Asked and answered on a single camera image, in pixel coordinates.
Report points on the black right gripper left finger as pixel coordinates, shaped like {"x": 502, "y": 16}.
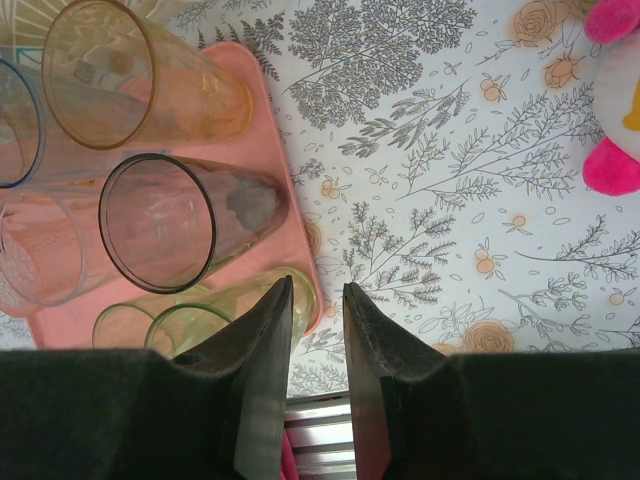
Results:
{"x": 260, "y": 400}

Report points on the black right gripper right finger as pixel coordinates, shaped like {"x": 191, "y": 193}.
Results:
{"x": 372, "y": 380}

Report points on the tall green glass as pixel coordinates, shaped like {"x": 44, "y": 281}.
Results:
{"x": 302, "y": 305}

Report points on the short green glass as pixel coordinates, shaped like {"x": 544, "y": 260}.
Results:
{"x": 120, "y": 325}

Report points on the tall smoky grey glass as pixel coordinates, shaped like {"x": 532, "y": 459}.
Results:
{"x": 160, "y": 225}

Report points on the tall clear glass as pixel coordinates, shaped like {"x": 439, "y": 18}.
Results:
{"x": 35, "y": 255}

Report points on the tall amber glass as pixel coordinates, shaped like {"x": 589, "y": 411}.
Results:
{"x": 100, "y": 75}

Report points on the tall blue glass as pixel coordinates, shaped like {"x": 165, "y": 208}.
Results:
{"x": 20, "y": 125}

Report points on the pink plastic tray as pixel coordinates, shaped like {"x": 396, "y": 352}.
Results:
{"x": 270, "y": 130}

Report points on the magenta folded cloth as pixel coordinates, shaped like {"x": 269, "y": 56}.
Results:
{"x": 287, "y": 460}

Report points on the floral table cover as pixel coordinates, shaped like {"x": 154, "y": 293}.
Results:
{"x": 450, "y": 200}

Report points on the pink and green plush toy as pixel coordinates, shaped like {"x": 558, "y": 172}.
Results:
{"x": 615, "y": 100}

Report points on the aluminium table edge rail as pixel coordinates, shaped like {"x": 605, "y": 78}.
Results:
{"x": 320, "y": 430}

